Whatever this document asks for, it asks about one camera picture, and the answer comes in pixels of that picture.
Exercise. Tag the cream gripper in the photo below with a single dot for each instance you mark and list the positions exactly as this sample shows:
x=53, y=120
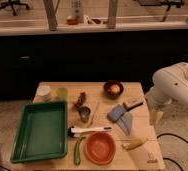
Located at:
x=155, y=116

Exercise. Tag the yellow banana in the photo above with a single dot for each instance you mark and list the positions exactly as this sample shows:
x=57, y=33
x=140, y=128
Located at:
x=135, y=143

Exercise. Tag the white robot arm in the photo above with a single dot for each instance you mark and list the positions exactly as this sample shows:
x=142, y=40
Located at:
x=169, y=83

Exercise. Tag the small metal cup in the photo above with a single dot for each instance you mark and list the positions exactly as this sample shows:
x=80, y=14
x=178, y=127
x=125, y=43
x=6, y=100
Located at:
x=84, y=113

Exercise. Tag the translucent green cup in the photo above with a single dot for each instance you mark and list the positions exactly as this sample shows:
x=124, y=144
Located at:
x=62, y=94

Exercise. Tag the blue grey cloth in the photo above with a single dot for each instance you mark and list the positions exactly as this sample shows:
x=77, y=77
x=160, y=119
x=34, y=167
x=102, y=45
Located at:
x=122, y=118

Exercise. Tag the orange fruit in bowl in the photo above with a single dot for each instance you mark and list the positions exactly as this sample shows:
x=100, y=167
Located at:
x=114, y=88

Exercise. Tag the dark brown bowl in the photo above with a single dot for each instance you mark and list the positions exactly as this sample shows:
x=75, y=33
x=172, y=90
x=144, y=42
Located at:
x=107, y=91

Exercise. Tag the orange plastic bowl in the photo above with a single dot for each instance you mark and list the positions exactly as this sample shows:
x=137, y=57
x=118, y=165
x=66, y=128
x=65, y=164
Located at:
x=100, y=148

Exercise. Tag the red brown toy food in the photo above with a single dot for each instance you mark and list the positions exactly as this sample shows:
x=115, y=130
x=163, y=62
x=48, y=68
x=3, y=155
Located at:
x=81, y=100

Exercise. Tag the white cylindrical container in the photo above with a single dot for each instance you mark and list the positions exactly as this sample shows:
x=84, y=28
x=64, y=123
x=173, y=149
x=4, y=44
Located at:
x=44, y=92

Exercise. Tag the green plastic tray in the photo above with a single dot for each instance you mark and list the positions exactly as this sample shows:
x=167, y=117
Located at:
x=41, y=133

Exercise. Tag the red object on shelf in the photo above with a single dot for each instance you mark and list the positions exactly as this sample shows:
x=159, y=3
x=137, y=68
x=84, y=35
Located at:
x=71, y=21

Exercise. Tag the white bottle on shelf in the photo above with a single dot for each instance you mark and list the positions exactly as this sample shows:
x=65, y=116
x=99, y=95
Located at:
x=77, y=10

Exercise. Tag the black office chair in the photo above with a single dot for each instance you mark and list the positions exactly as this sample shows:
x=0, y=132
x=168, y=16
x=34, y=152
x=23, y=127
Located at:
x=12, y=4

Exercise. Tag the white handled black brush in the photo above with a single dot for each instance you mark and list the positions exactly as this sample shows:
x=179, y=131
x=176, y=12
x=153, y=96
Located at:
x=76, y=131

